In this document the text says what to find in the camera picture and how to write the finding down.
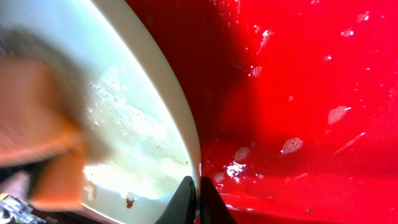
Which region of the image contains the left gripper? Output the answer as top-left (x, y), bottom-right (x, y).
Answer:
top-left (1, 162), bottom-right (58, 224)

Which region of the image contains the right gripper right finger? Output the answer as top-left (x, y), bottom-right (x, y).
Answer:
top-left (200, 177), bottom-right (237, 224)

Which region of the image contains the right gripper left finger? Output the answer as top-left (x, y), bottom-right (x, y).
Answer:
top-left (155, 176), bottom-right (197, 224)

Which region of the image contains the orange green scrub sponge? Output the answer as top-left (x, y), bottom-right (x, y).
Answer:
top-left (1, 57), bottom-right (86, 212)

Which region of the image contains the white plate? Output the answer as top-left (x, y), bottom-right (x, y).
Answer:
top-left (1, 0), bottom-right (201, 223)

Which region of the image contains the red plastic tray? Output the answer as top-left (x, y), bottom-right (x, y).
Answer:
top-left (129, 1), bottom-right (397, 223)

